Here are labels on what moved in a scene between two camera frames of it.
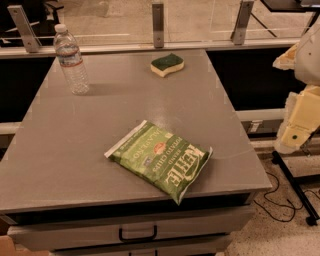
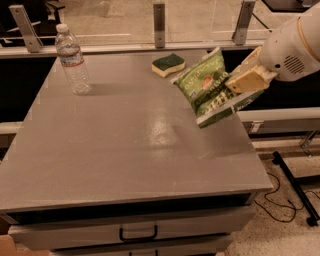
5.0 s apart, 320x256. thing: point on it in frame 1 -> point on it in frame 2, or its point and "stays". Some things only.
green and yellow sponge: [165, 65] stays
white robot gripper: [309, 61] -> [286, 50]
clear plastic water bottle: [69, 55] stays
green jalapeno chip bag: [163, 160] -> [205, 90]
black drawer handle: [138, 238] stays
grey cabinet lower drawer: [202, 247] stays
